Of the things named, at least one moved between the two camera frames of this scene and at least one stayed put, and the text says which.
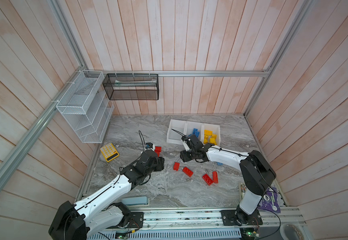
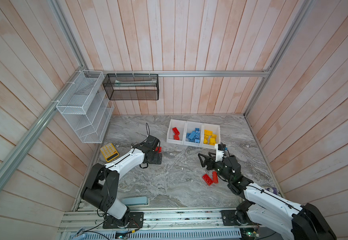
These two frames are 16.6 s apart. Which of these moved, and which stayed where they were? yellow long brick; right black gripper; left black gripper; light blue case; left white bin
Moved: right black gripper; left black gripper
Stayed: light blue case; left white bin; yellow long brick
